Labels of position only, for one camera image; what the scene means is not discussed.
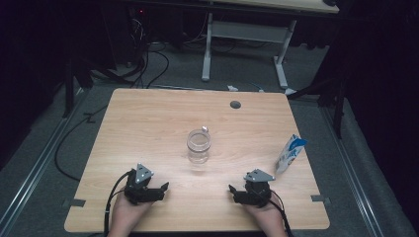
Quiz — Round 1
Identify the person's left hand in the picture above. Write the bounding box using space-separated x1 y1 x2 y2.
112 191 153 228

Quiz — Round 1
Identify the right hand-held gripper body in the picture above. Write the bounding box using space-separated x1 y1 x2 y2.
243 168 276 208

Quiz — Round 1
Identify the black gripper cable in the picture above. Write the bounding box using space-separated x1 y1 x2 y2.
263 189 294 237
103 170 136 237

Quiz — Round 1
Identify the beige desk with white frame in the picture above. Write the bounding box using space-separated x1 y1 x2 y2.
201 0 340 91

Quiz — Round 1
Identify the white and blue pouch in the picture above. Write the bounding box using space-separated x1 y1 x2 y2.
275 133 309 176

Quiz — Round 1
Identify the looped black floor cable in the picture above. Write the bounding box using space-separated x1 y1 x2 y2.
145 48 171 89

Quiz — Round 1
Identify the bundle of black cables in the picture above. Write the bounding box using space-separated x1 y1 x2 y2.
126 16 150 88

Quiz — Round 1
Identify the metal floor rail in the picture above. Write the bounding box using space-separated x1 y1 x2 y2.
320 107 385 237
0 88 91 231

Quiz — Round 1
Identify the person's right hand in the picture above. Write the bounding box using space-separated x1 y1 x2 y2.
245 196 285 228

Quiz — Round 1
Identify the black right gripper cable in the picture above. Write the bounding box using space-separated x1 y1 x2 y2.
263 189 294 237

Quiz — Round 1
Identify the black metal stand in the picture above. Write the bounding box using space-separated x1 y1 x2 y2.
61 55 97 119
289 73 348 139

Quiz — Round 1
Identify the clear glass jar with lid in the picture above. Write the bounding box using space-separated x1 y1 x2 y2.
186 125 211 165

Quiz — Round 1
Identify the long black floor cable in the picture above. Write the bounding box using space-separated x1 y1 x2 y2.
53 104 110 182

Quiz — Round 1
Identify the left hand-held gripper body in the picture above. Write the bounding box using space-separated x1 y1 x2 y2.
123 162 156 205

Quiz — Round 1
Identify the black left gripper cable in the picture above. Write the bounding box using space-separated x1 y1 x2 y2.
103 170 136 237

